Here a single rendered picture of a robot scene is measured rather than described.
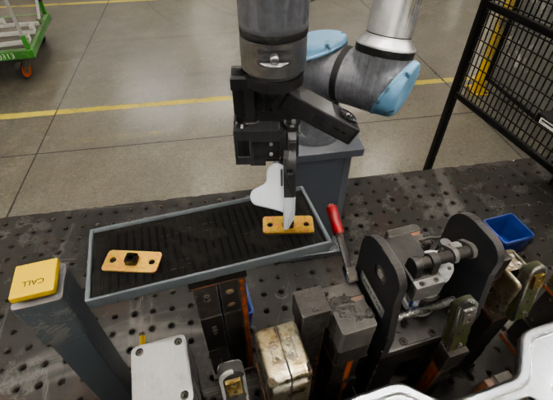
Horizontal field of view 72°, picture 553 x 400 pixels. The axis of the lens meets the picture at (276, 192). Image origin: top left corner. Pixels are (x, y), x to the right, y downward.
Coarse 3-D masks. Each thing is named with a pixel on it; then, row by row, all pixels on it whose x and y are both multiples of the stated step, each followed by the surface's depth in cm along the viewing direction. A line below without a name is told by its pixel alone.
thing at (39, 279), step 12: (36, 264) 58; (48, 264) 58; (24, 276) 56; (36, 276) 56; (48, 276) 56; (12, 288) 55; (24, 288) 55; (36, 288) 55; (48, 288) 55; (12, 300) 54
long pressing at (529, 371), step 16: (528, 336) 66; (544, 336) 66; (528, 352) 64; (544, 352) 64; (528, 368) 62; (544, 368) 62; (400, 384) 60; (496, 384) 60; (512, 384) 60; (528, 384) 60; (544, 384) 60
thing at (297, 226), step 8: (264, 216) 64; (272, 216) 64; (280, 216) 64; (296, 216) 64; (304, 216) 64; (264, 224) 63; (272, 224) 63; (280, 224) 63; (296, 224) 63; (312, 224) 63; (264, 232) 62; (272, 232) 62; (280, 232) 62; (288, 232) 62; (296, 232) 62; (304, 232) 62; (312, 232) 62
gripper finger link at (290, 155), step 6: (288, 144) 47; (294, 144) 47; (288, 150) 47; (294, 150) 47; (288, 156) 47; (294, 156) 47; (288, 162) 47; (294, 162) 47; (288, 168) 47; (294, 168) 47; (288, 174) 47; (294, 174) 47; (288, 180) 48; (294, 180) 48; (288, 186) 49; (294, 186) 48; (288, 192) 49; (294, 192) 49
